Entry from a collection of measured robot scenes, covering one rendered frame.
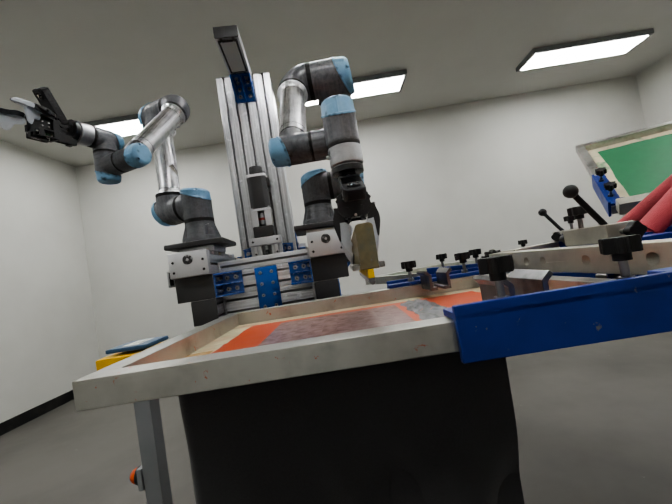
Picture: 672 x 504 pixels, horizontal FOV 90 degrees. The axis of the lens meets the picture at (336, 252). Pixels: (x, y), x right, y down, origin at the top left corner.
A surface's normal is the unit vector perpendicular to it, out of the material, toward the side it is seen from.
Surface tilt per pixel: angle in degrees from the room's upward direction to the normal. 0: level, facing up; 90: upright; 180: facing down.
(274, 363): 90
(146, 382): 90
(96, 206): 90
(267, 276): 90
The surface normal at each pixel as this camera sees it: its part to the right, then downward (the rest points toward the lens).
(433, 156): -0.02, -0.04
